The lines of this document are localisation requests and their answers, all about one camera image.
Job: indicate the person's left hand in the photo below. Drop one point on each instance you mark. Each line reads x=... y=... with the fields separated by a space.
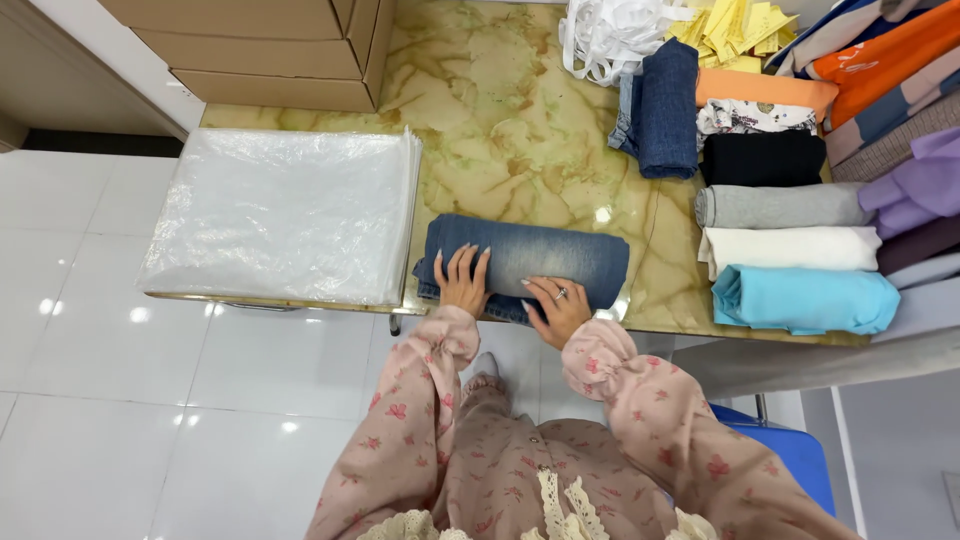
x=461 y=289

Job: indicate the person's right hand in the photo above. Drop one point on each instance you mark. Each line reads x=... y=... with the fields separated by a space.
x=559 y=315

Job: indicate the faded blue jeans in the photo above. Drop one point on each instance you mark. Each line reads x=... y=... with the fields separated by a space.
x=540 y=259

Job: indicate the person's grey sock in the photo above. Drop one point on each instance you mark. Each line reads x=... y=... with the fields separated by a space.
x=486 y=365

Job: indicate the person's pink floral clothing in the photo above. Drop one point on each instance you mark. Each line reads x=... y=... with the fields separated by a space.
x=525 y=480

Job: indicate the stack of clear plastic bags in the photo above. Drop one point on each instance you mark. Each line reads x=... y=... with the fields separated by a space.
x=289 y=214

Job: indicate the folded dark blue jeans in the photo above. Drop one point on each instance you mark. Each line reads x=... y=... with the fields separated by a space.
x=660 y=112

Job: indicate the folded grey garment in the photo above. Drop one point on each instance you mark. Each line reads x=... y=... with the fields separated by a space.
x=780 y=206

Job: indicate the folded light blue garment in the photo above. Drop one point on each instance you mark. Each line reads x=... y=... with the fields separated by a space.
x=806 y=300

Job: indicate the folded black garment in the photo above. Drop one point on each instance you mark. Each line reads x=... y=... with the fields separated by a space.
x=761 y=159

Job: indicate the blue plastic chair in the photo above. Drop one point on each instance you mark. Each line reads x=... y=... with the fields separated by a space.
x=795 y=454

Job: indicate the folded white printed garment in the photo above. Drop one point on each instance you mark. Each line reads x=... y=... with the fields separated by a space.
x=754 y=116

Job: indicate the bundle of white ribbon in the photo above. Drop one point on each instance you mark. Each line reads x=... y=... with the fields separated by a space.
x=611 y=34

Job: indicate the folded orange garment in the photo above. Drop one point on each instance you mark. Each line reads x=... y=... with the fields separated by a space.
x=761 y=88

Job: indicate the stack of cardboard boxes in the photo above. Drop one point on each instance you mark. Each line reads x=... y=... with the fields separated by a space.
x=262 y=52

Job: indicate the pile of yellow paper tags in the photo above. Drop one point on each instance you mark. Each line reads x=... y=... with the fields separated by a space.
x=731 y=34

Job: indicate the heap of assorted clothes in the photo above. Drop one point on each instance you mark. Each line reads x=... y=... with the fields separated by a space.
x=892 y=112

